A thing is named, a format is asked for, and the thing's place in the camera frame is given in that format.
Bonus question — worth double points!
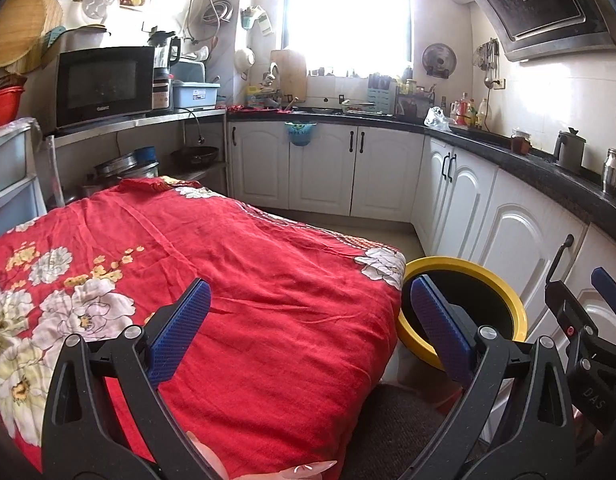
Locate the dark grey seat cushion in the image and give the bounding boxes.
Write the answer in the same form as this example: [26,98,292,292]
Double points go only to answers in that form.
[345,384,471,480]

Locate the red floral blanket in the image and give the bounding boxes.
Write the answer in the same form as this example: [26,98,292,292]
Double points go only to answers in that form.
[0,176,407,476]

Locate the grey metal jug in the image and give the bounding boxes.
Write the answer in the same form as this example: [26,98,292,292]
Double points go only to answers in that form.
[553,128,587,172]

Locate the red label sauce bottle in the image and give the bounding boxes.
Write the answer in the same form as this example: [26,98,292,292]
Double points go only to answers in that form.
[459,92,477,129]

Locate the small dark wall fan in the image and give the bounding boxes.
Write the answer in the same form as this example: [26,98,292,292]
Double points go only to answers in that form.
[421,42,458,81]

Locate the round bamboo board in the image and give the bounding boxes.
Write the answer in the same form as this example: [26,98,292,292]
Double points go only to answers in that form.
[0,0,48,69]

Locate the steel shelf table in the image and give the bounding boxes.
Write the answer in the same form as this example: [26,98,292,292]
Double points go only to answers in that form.
[42,108,228,202]

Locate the hanging kitchen utensils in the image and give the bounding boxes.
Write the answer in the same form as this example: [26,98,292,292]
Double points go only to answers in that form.
[473,38,499,89]

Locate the black wok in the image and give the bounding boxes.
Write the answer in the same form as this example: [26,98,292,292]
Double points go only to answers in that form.
[170,145,221,169]

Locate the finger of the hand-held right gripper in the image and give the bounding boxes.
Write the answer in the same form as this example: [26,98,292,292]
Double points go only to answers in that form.
[591,267,616,356]
[545,280,596,361]

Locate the red plastic basin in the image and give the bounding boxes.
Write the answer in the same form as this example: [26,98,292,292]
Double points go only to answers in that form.
[0,85,27,132]

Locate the brown glass jar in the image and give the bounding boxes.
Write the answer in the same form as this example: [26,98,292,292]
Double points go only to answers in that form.
[510,128,533,154]

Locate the blue hanging bin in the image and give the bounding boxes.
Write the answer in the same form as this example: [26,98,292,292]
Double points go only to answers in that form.
[284,119,319,149]

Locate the stacked steel pots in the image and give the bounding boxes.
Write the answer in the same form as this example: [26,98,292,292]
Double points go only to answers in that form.
[92,152,139,182]

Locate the blue pot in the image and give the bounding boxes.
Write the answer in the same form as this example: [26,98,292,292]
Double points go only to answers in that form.
[135,146,159,176]

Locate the person's left hand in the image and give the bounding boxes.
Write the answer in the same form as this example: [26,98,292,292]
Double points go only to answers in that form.
[185,430,339,480]

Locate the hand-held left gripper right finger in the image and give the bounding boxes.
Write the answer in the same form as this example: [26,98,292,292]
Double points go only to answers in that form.
[403,276,577,480]

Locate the steel kettle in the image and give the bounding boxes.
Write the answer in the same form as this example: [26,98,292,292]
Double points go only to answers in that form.
[601,145,616,199]

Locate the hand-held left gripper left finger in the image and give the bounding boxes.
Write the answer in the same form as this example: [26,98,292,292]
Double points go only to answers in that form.
[42,279,213,480]

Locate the white round plastic cover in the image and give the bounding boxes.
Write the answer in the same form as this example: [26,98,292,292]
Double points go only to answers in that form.
[81,0,122,24]

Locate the plastic drawer unit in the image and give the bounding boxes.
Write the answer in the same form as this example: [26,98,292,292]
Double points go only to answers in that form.
[0,117,47,239]

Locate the white hanging colander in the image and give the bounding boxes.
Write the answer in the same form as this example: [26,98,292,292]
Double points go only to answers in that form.
[234,47,257,82]

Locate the black blender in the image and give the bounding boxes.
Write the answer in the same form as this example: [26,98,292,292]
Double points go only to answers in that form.
[147,30,182,111]

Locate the blue plastic dish box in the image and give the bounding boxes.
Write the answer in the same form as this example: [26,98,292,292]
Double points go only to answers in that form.
[171,82,220,110]

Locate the clear plastic bag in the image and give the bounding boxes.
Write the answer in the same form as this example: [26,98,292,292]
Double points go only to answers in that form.
[424,106,459,132]

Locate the round bamboo mat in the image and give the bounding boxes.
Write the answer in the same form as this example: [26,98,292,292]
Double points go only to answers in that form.
[5,0,67,74]

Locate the black gas stove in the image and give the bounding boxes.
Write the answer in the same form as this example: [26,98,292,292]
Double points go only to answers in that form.
[447,123,514,149]

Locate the black microwave oven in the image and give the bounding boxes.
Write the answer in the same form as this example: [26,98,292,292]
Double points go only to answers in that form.
[55,45,155,131]

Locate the white bin with yellow rim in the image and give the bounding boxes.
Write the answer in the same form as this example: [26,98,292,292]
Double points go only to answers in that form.
[395,256,529,401]

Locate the wooden cutting board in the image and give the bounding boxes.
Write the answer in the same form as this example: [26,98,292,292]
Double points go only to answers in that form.
[270,48,309,107]

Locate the green wall holder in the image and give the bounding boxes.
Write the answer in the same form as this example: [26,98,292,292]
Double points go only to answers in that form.
[240,4,275,37]

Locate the black range hood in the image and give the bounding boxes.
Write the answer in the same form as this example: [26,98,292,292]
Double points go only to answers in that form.
[457,0,616,64]

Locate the white kitchen cabinet unit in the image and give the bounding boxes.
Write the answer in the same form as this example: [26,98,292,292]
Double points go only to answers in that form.
[226,111,616,361]

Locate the kitchen window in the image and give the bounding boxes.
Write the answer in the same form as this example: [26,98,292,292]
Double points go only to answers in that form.
[282,0,415,74]

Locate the pale blue knife block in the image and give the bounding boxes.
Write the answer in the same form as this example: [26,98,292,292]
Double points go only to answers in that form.
[366,73,397,114]

